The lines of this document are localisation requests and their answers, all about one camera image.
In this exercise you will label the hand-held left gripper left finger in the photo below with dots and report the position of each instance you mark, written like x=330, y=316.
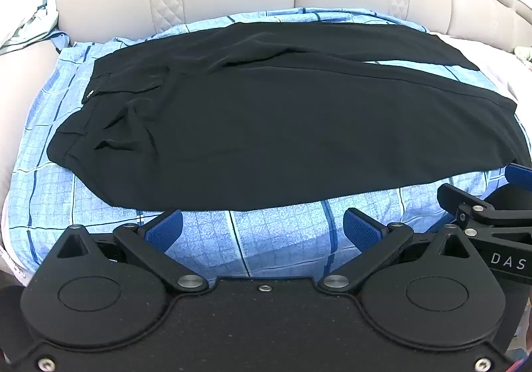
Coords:
x=165, y=228

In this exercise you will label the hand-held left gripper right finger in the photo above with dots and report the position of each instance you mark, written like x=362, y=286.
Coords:
x=360, y=228

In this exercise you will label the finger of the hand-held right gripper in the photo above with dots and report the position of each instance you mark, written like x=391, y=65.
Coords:
x=457, y=197
x=519, y=175

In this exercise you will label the black pants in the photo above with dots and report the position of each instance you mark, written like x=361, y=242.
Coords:
x=270, y=126

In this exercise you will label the pale lilac cloth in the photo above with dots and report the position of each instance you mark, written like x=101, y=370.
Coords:
x=498, y=76

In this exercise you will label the blue checked bedsheet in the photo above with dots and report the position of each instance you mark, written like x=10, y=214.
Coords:
x=50, y=197

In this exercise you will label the small white crumpled item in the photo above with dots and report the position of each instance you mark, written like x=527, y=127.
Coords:
x=524, y=52

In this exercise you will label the white crumpled cloth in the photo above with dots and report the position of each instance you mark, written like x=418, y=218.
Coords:
x=25, y=31

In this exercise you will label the light blue garment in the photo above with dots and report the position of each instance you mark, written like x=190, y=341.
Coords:
x=43, y=2

